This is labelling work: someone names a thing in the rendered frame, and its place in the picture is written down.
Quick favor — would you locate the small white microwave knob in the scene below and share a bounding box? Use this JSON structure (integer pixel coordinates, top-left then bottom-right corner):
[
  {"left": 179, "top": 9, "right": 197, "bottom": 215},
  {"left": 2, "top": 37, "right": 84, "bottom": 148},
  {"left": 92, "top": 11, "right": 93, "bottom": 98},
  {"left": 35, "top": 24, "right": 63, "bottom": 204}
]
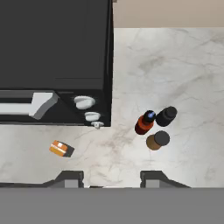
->
[{"left": 84, "top": 111, "right": 102, "bottom": 122}]

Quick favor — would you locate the orange box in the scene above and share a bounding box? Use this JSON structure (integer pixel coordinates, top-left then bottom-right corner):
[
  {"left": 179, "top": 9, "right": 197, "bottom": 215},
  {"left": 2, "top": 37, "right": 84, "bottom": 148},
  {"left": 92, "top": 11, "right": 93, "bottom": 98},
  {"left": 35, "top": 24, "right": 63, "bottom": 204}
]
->
[{"left": 48, "top": 139, "right": 75, "bottom": 158}]

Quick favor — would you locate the brown shaker with black lid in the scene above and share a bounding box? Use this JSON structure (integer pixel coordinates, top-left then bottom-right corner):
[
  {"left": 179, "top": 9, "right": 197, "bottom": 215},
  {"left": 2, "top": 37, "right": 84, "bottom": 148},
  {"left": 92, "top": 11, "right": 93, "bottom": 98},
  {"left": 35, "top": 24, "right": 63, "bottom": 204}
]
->
[{"left": 145, "top": 130, "right": 171, "bottom": 151}]

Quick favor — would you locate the tiny white microwave knob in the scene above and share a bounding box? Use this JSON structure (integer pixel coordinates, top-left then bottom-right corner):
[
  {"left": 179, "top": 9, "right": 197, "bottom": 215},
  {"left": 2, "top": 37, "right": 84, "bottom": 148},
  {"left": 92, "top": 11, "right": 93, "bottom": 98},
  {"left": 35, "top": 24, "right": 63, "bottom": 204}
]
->
[{"left": 91, "top": 122, "right": 105, "bottom": 130}]

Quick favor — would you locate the grey microwave door handle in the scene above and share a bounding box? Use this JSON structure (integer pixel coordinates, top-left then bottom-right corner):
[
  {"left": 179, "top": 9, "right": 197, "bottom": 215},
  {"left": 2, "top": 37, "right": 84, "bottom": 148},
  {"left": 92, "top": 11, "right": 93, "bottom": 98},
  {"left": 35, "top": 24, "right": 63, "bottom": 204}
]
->
[{"left": 0, "top": 92, "right": 60, "bottom": 121}]

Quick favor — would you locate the red sauce bottle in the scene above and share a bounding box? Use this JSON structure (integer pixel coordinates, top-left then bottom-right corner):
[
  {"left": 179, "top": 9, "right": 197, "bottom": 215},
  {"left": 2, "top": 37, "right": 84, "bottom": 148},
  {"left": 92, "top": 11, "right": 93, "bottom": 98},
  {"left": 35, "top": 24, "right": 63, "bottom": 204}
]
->
[{"left": 134, "top": 109, "right": 158, "bottom": 136}]

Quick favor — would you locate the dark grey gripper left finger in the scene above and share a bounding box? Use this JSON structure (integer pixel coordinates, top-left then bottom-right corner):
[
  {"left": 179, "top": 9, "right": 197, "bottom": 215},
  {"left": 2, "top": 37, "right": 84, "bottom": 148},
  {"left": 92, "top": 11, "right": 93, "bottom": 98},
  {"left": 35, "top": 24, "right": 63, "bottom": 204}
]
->
[{"left": 43, "top": 171, "right": 85, "bottom": 189}]

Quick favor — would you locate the black microwave oven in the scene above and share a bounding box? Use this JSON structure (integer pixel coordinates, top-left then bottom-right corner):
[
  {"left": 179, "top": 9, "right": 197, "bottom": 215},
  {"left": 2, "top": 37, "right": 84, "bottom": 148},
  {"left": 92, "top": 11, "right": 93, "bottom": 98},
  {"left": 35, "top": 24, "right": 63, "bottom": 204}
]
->
[{"left": 0, "top": 0, "right": 115, "bottom": 128}]

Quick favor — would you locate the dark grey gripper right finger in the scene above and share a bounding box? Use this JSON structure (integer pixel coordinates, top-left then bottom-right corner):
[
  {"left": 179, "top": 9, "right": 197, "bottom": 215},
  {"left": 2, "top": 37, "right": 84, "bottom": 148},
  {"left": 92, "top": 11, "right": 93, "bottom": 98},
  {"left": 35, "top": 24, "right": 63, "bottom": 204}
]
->
[{"left": 140, "top": 171, "right": 191, "bottom": 189}]

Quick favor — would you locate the large white microwave knob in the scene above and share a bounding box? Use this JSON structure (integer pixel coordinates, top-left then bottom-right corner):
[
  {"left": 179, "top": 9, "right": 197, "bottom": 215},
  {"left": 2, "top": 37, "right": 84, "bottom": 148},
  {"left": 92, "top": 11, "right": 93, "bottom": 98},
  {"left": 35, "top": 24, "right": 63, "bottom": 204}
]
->
[{"left": 73, "top": 95, "right": 96, "bottom": 110}]

